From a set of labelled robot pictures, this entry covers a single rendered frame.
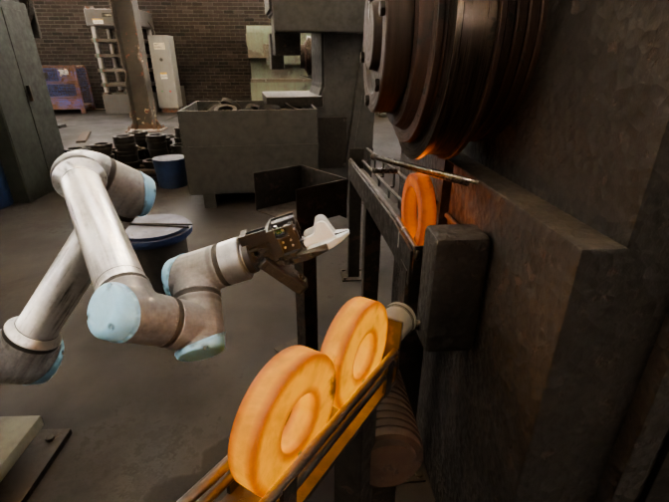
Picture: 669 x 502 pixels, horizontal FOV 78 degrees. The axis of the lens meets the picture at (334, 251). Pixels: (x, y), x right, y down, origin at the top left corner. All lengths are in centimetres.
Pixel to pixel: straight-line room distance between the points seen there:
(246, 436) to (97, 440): 120
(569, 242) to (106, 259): 73
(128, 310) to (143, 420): 91
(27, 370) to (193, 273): 77
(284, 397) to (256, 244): 45
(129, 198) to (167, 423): 74
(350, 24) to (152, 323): 307
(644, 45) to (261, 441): 58
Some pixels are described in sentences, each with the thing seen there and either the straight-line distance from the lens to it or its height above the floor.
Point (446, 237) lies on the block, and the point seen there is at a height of 80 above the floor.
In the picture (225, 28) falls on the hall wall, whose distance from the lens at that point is 1106.
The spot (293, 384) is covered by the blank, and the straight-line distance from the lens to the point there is 43.
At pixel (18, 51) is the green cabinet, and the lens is 448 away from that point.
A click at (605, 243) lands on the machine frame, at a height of 87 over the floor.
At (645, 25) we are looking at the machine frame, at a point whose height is 111.
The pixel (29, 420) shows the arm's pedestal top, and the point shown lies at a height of 12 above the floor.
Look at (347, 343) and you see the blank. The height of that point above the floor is 76.
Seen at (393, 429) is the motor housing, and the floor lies 53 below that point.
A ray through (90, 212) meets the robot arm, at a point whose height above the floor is 80.
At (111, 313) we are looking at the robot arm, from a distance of 73.
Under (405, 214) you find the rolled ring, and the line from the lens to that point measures 105.
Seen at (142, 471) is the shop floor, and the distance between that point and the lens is 146.
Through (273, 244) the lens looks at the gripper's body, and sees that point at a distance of 81.
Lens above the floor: 107
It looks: 25 degrees down
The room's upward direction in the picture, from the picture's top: straight up
